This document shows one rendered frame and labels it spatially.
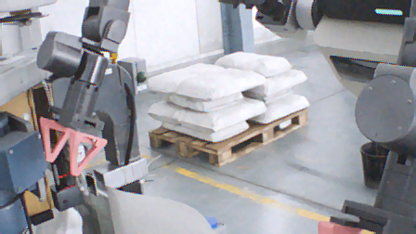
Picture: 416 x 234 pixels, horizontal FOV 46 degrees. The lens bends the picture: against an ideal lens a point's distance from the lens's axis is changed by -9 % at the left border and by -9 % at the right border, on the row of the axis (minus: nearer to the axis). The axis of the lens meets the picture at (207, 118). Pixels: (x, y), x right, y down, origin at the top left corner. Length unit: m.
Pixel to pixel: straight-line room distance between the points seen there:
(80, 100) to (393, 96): 0.59
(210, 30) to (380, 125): 6.71
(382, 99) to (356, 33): 0.70
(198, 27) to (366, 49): 5.95
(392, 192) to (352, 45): 0.65
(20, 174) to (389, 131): 0.70
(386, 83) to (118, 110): 1.01
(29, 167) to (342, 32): 0.70
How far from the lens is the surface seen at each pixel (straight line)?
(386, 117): 0.43
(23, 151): 0.97
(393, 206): 0.49
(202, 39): 7.03
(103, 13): 0.89
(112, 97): 1.35
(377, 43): 1.09
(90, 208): 2.20
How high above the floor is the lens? 1.59
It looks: 18 degrees down
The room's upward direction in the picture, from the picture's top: 5 degrees counter-clockwise
